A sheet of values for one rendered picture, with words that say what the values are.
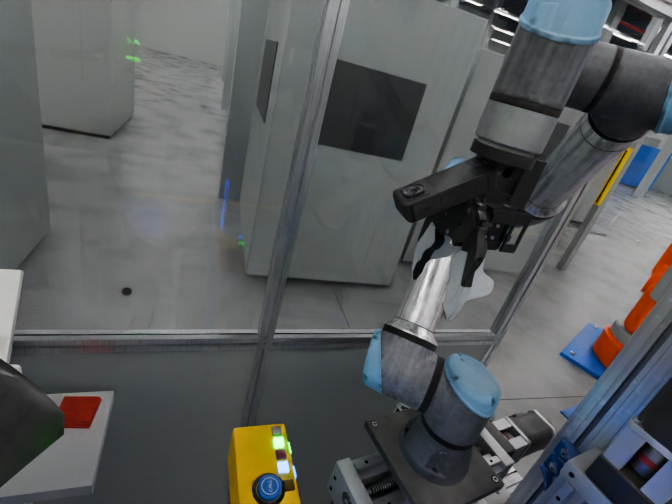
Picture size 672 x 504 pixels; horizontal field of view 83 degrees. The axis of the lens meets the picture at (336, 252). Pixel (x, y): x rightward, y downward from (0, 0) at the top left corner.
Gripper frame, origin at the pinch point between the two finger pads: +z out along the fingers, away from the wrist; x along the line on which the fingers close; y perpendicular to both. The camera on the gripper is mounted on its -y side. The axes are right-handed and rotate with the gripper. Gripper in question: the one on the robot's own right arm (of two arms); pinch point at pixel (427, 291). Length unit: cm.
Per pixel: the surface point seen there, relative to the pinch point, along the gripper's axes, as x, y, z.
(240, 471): 3.8, -18.9, 40.8
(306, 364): 46, 7, 59
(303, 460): 46, 17, 108
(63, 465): 23, -50, 62
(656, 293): 115, 303, 69
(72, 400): 38, -52, 60
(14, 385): -8.1, -42.7, 5.4
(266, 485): 0.2, -15.1, 39.7
